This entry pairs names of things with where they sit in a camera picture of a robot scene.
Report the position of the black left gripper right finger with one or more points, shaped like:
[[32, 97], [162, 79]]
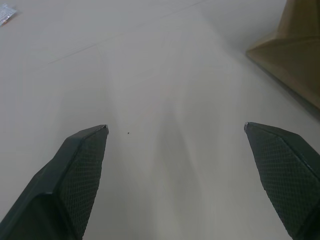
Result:
[[285, 170]]

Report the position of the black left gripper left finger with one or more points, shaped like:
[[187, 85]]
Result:
[[62, 180]]

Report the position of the brown cardboard box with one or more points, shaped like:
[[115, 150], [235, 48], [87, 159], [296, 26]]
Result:
[[292, 50]]

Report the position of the small clear plastic packet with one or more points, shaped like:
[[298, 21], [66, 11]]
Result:
[[7, 12]]

